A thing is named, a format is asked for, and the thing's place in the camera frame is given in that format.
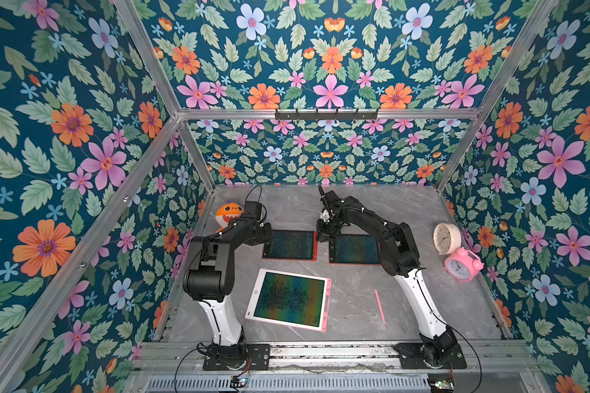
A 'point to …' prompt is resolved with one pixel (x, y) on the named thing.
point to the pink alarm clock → (464, 265)
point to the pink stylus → (379, 305)
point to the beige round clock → (447, 238)
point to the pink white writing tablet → (291, 299)
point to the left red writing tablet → (289, 244)
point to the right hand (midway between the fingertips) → (322, 234)
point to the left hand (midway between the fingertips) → (271, 232)
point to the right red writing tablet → (355, 249)
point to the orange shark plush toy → (227, 213)
